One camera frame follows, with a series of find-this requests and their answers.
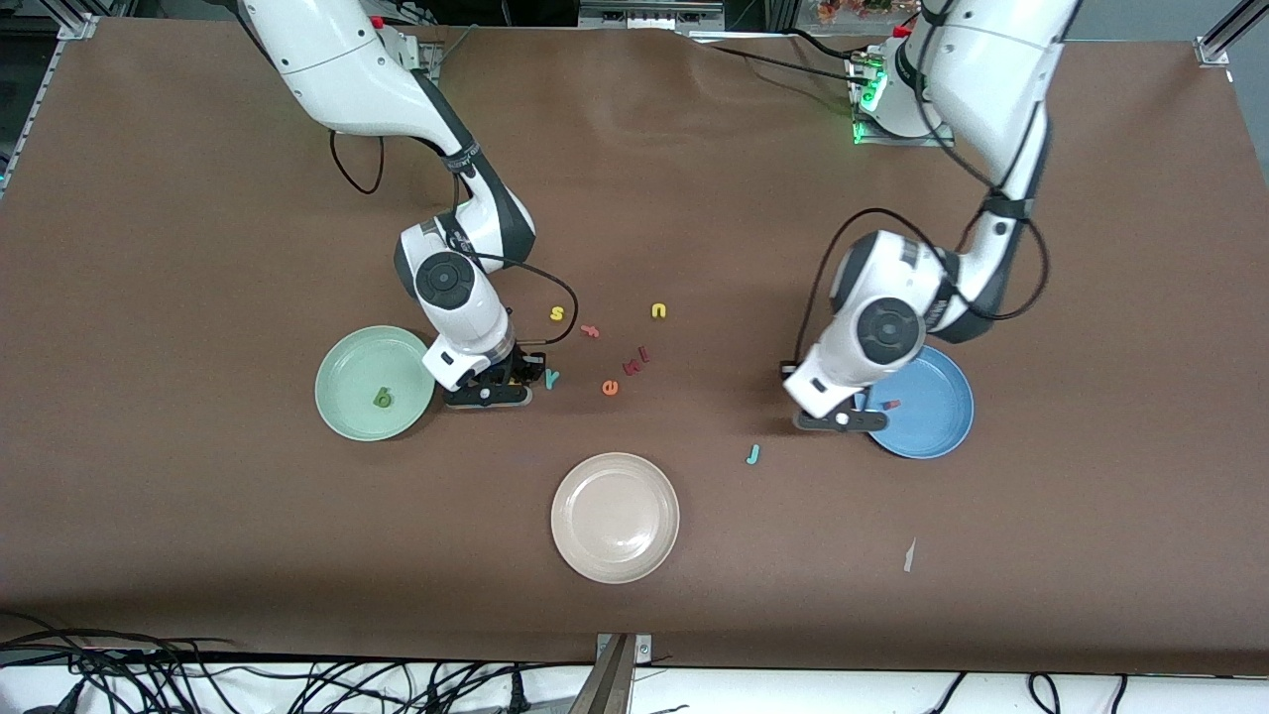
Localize light green plate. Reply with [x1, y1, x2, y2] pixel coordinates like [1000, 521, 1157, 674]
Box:
[314, 325, 437, 442]

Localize metal table bracket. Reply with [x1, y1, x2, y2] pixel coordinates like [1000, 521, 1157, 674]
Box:
[569, 632, 653, 714]

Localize blue plate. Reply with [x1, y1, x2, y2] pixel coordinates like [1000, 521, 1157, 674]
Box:
[861, 345, 976, 460]

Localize beige plate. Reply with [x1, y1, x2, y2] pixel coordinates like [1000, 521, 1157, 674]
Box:
[550, 452, 681, 585]

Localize pink flowers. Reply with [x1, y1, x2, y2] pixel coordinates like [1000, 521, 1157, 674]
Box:
[816, 0, 918, 23]

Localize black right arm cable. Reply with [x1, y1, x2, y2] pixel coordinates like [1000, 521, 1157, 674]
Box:
[330, 127, 581, 350]

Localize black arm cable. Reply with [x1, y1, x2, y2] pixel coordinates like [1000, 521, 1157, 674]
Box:
[330, 127, 581, 350]
[793, 0, 1050, 373]

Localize brown table cover mat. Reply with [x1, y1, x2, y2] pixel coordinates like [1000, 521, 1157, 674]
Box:
[0, 15, 1269, 680]

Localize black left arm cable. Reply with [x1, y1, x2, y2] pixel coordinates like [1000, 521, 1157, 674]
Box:
[793, 0, 1050, 373]

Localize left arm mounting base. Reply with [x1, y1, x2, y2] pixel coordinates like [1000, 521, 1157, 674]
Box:
[845, 45, 955, 150]

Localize aluminium frame rail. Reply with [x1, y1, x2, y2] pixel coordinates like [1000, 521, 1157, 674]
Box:
[0, 38, 66, 199]

